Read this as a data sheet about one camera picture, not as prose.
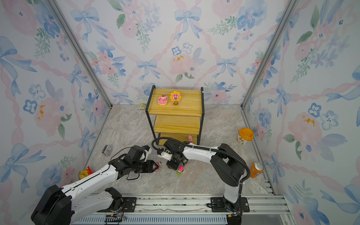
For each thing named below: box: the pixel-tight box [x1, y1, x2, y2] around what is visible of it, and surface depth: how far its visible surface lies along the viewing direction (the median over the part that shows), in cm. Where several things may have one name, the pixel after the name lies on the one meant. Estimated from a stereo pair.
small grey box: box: [101, 144, 112, 157], surface depth 92 cm
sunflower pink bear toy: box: [170, 90, 181, 105], surface depth 73 cm
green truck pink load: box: [176, 165, 185, 176], surface depth 85 cm
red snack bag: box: [78, 165, 94, 180], surface depth 83 cm
